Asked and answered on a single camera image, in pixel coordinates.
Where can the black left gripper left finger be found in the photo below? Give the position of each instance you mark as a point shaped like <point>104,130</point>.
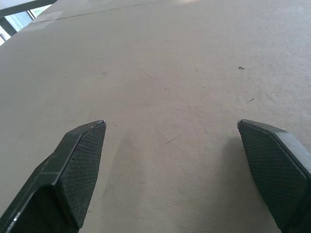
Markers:
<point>73,174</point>

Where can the black metal window frame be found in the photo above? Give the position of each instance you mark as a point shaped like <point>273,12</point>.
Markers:
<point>9,14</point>

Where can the clear tape patch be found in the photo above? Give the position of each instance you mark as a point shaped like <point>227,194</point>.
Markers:
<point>45,20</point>

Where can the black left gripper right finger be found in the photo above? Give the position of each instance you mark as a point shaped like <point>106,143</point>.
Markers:
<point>274,165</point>

